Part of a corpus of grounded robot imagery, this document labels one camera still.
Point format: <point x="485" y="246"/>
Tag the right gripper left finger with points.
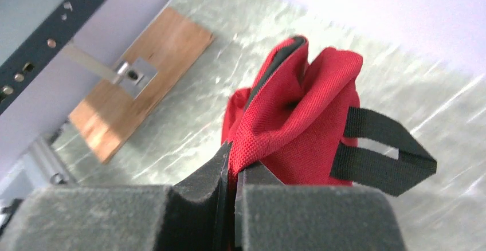
<point x="191" y="215"/>

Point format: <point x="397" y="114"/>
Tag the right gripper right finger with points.
<point x="272" y="216"/>

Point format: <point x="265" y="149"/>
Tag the red backpack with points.
<point x="303" y="121"/>

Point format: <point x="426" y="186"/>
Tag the wooden board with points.
<point x="147" y="70"/>

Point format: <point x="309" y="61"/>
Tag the dark grey rack server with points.
<point x="33" y="32"/>

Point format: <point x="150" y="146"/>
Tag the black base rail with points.
<point x="38" y="167"/>

